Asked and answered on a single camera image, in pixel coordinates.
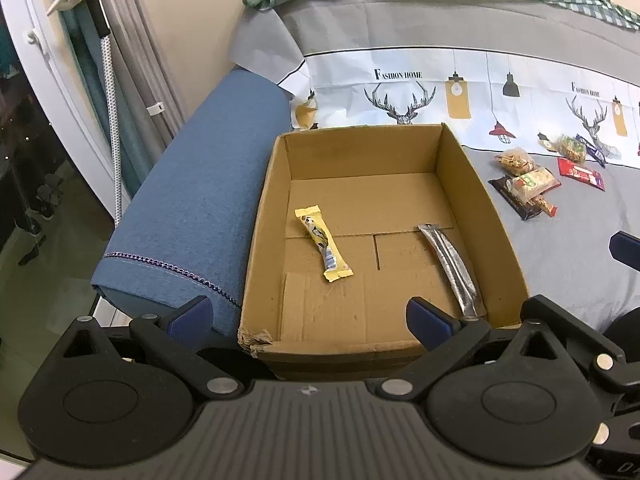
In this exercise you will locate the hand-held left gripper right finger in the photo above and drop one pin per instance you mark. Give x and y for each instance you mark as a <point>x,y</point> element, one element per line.
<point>430,322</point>

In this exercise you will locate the silver snack packet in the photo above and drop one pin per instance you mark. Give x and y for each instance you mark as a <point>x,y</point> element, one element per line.
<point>452,265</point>

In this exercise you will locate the blue denim cushion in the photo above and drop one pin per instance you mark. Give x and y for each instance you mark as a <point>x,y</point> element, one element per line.
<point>200,185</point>

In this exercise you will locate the dark shoe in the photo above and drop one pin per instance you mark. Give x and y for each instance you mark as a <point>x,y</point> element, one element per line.
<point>29,223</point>
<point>46,200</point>

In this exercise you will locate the yellow snack bar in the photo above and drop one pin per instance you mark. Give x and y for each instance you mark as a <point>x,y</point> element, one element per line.
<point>320,240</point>

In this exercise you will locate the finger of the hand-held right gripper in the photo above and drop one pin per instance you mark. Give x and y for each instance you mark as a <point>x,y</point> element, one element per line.
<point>625,247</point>
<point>575,332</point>

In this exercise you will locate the dark brown snack packet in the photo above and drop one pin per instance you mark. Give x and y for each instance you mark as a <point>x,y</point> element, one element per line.
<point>520,210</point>

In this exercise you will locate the brown cardboard box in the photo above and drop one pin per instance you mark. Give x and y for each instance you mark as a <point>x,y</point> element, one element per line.
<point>400,195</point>

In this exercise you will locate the purple snack packet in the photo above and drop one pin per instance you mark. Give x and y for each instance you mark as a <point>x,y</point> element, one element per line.
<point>596,153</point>

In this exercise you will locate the grey curtain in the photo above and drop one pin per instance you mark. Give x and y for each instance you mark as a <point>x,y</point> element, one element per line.
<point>145,60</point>

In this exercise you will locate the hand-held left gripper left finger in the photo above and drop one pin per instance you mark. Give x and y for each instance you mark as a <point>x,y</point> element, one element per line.
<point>192,317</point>

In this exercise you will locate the white green snack packet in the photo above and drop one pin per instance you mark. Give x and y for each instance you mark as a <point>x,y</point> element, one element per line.
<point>532,182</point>

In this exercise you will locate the white curtain clip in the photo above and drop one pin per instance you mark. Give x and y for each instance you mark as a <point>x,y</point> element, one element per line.
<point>155,108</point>

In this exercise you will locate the clear peanut snack packet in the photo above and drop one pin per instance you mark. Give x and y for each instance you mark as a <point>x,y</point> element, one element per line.
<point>515,160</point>

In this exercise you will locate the white door frame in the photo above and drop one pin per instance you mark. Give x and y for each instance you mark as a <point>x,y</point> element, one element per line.
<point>60,110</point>

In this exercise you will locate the small red brown snack bar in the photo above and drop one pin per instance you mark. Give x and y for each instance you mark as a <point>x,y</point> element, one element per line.
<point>546,206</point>

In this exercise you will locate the green label cookie packet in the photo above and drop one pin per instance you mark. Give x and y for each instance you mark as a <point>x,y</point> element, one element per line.
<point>570,147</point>

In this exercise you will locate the red snack packet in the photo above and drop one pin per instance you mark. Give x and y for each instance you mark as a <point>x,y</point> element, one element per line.
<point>580,174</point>

